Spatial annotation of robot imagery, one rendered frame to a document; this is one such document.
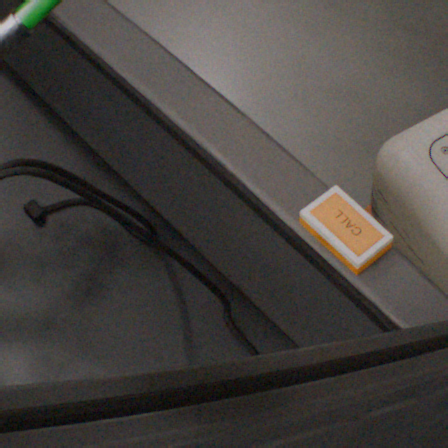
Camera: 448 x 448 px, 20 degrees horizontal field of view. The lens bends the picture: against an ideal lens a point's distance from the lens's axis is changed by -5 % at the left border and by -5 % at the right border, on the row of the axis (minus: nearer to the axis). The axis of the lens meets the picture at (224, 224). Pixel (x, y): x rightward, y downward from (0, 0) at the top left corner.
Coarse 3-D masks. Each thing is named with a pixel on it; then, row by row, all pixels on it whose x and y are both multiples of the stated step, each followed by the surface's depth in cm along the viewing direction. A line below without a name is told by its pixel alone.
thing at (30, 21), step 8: (32, 0) 57; (40, 0) 57; (48, 0) 57; (56, 0) 57; (24, 8) 57; (32, 8) 57; (40, 8) 57; (48, 8) 57; (24, 16) 57; (32, 16) 57; (40, 16) 57; (24, 24) 57; (32, 24) 57
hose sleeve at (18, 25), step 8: (16, 8) 58; (8, 16) 57; (16, 16) 57; (0, 24) 57; (8, 24) 57; (16, 24) 57; (0, 32) 57; (8, 32) 57; (16, 32) 57; (24, 32) 57; (32, 32) 58; (0, 40) 57; (8, 40) 57; (16, 40) 58; (0, 48) 58; (8, 48) 58; (0, 56) 58
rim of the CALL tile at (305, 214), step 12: (336, 192) 76; (312, 204) 76; (300, 216) 76; (312, 216) 75; (324, 228) 75; (384, 228) 75; (336, 240) 74; (384, 240) 74; (348, 252) 74; (372, 252) 74; (360, 264) 73
